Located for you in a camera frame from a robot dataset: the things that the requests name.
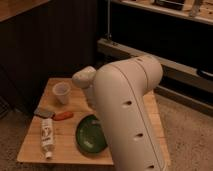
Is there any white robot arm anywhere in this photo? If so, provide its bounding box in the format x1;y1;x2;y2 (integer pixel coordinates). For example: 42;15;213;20
72;55;167;171

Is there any translucent plastic cup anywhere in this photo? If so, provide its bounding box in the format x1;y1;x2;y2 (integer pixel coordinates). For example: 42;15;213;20
52;82;71;105

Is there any metal vertical pole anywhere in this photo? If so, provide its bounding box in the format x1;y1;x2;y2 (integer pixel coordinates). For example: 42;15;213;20
106;0;111;41

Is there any white tube bottle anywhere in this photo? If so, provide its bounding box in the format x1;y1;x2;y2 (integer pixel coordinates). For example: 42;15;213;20
41;118;54;160

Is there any dark grey sponge block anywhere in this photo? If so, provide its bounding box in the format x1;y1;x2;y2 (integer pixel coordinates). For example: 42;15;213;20
34;108;54;118

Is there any wooden shelf with items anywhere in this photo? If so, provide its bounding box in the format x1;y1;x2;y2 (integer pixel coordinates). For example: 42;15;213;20
111;0;213;26

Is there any orange carrot toy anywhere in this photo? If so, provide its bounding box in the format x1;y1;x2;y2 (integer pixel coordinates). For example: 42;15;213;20
53;111;74;121

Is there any green ceramic bowl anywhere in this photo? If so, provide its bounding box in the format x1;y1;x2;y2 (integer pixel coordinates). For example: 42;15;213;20
75;114;107;154

